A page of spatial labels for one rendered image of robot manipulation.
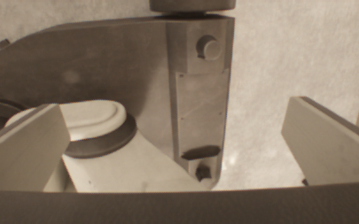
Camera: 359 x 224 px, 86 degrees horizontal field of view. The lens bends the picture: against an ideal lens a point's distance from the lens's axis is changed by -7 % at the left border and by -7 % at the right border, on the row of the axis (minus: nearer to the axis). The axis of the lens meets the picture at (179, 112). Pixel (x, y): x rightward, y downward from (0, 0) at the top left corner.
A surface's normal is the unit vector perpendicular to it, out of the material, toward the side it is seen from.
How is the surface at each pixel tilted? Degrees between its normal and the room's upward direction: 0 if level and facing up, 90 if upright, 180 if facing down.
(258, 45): 0
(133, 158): 90
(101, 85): 0
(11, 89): 0
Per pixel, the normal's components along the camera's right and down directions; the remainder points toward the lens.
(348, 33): 0.20, 0.48
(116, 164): -0.04, -0.87
